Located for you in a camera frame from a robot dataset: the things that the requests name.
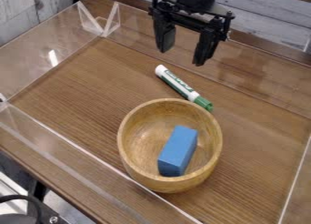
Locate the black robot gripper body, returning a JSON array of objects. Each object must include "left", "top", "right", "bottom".
[{"left": 150, "top": 0, "right": 237, "bottom": 41}]

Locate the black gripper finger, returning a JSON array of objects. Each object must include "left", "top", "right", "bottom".
[
  {"left": 154, "top": 9, "right": 177, "bottom": 53},
  {"left": 193, "top": 27, "right": 219, "bottom": 66}
]

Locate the blue rectangular block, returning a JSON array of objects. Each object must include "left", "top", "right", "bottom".
[{"left": 157, "top": 126, "right": 198, "bottom": 177}]

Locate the brown wooden bowl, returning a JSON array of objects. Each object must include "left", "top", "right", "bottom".
[{"left": 117, "top": 98, "right": 223, "bottom": 193}]

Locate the green and white marker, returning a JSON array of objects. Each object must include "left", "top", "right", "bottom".
[{"left": 155, "top": 65, "right": 214, "bottom": 112}]

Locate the clear acrylic front barrier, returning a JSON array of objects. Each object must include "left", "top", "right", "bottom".
[{"left": 0, "top": 102, "right": 203, "bottom": 224}]

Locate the clear acrylic corner bracket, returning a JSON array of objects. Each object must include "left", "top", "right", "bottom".
[{"left": 76, "top": 2, "right": 121, "bottom": 38}]

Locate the black metal table frame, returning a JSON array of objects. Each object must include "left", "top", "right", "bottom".
[{"left": 0, "top": 152, "right": 72, "bottom": 224}]

